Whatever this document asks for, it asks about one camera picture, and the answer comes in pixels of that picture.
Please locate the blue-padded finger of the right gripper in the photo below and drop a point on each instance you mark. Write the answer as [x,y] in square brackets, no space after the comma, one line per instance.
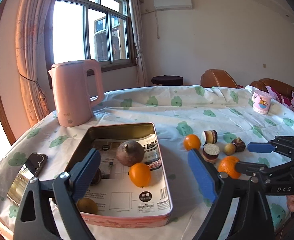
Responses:
[283,145]

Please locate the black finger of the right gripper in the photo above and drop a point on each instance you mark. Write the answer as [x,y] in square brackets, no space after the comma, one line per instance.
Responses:
[252,169]

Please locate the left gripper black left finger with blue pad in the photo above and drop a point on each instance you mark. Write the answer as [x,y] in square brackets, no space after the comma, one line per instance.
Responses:
[35,219]

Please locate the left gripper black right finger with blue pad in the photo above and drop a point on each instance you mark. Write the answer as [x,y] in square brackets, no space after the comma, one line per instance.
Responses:
[253,217]

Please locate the large orange mandarin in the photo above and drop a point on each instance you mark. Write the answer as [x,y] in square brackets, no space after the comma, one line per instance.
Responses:
[228,165]

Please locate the brown longan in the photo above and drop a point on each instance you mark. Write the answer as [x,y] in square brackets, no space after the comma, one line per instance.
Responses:
[87,205]
[229,149]

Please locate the dark brown water chestnut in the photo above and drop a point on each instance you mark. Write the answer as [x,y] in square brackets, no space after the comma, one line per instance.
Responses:
[97,178]

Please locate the purple passion fruit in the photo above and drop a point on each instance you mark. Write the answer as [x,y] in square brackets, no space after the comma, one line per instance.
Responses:
[129,153]

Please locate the small orange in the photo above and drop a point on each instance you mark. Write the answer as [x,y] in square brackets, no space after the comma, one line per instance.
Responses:
[140,175]
[192,141]

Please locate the person's right hand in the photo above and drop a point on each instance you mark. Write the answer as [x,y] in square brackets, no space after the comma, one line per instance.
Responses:
[290,202]

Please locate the black smartphone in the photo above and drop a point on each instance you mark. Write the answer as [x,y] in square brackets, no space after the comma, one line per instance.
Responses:
[30,167]

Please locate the white tablecloth green clouds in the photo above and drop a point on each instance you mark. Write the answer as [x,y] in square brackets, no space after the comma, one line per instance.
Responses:
[175,112]

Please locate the pink cartoon cup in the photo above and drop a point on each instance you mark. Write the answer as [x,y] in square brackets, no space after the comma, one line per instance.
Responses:
[261,102]

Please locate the brown leather chair right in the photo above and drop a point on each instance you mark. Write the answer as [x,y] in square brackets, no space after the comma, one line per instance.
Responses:
[283,89]

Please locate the brown leather chair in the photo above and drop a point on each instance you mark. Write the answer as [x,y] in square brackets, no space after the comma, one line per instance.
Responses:
[217,78]
[283,89]

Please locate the pink metal tin box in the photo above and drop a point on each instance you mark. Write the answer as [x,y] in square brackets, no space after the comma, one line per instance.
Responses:
[122,204]

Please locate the brown leather chair left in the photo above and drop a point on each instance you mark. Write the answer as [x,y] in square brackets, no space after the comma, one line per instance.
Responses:
[217,78]

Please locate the pink electric kettle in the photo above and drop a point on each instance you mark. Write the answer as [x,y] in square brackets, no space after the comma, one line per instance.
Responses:
[70,89]

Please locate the black round stool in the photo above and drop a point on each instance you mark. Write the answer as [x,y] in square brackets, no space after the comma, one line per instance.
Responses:
[167,80]

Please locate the white air conditioner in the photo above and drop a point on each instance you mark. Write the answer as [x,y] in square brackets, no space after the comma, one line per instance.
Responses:
[172,4]

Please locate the beige curtain right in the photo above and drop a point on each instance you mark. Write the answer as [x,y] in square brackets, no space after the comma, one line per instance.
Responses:
[136,20]

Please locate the beige curtain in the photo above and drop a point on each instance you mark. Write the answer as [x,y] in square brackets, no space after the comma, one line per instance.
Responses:
[136,20]
[30,24]

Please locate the beige curtain left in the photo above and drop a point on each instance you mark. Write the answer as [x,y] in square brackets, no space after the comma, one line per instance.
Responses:
[30,24]

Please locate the window with green frame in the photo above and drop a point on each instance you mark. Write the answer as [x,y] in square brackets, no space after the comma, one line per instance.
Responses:
[89,29]

